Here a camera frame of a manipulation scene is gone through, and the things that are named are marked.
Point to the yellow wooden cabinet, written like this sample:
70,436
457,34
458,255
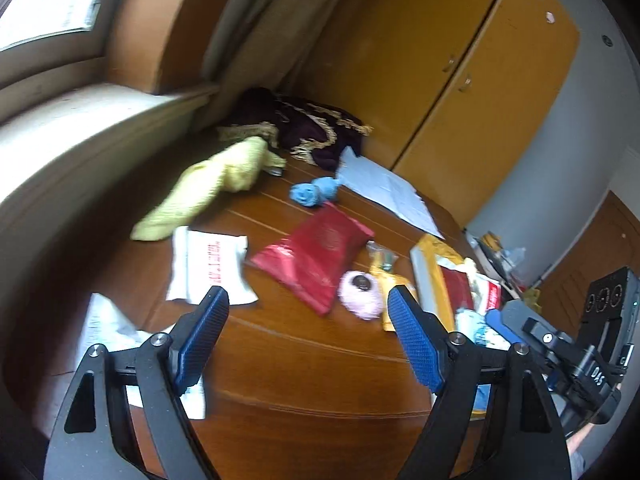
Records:
453,90

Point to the white pouch with red text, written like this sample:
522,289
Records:
201,260

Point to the large yellow knit towel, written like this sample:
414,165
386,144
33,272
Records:
232,170

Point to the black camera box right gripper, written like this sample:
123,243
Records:
610,317

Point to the rolled blue cloth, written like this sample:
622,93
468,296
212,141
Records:
316,192

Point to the white blue desiccant packet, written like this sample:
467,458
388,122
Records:
105,324

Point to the window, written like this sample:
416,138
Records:
27,20

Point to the red foil packet in box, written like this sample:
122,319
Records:
458,290

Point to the purple velvet gold-fringed cloth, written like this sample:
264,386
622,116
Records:
311,132

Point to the yellow snack packet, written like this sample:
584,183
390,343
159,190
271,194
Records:
387,282

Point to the gold lined storage box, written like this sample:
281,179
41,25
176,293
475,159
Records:
427,257

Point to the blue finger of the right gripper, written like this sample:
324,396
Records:
494,320

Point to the brown wooden door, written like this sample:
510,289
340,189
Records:
610,242

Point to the small clear bag green items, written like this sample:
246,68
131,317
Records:
381,257

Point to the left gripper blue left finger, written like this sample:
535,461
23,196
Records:
193,338

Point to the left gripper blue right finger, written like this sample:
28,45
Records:
422,337

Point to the red foil packet on table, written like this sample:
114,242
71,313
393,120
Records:
311,260

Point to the white paper sheets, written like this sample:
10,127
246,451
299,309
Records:
366,178

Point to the white packet with red label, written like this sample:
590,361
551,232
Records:
485,292

